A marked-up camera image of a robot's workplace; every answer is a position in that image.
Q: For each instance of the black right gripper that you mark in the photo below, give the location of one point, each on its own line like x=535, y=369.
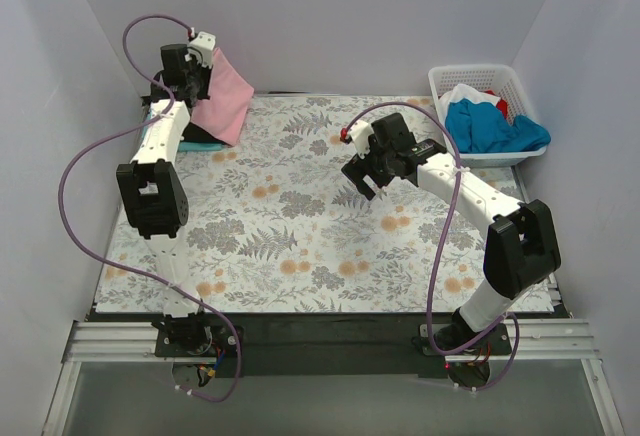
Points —
x=373, y=166

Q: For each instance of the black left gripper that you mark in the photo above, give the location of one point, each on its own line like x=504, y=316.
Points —
x=198, y=82

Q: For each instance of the pink t shirt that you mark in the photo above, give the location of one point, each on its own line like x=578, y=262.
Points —
x=224, y=113

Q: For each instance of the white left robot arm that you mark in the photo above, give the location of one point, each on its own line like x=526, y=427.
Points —
x=155, y=202

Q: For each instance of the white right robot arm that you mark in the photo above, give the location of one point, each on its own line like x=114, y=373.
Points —
x=521, y=248

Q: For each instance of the folded black t shirt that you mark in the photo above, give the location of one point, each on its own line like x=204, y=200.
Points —
x=192, y=133

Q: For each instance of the folded teal t shirt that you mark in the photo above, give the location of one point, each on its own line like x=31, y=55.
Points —
x=185, y=146

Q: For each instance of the blue t shirt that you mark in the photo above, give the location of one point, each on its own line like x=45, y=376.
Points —
x=480, y=128

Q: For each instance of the white t shirt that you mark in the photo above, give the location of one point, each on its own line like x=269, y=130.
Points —
x=465, y=92

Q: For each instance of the white plastic basket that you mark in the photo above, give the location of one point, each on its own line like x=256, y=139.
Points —
x=503, y=81

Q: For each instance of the red t shirt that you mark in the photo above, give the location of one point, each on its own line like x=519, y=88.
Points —
x=502, y=106

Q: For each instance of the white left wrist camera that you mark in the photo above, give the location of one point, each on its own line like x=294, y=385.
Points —
x=202, y=45

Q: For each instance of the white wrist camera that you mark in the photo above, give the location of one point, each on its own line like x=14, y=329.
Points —
x=358, y=134
x=202, y=45

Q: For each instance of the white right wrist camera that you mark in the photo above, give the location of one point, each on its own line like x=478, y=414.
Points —
x=358, y=134

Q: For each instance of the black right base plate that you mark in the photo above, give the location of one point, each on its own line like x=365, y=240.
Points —
x=448, y=337

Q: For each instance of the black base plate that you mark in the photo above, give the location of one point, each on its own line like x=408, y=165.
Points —
x=448, y=337
x=203, y=341

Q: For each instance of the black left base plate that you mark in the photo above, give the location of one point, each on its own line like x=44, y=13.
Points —
x=203, y=341

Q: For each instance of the aluminium front rail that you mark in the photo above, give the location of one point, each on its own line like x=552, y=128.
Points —
x=309, y=335

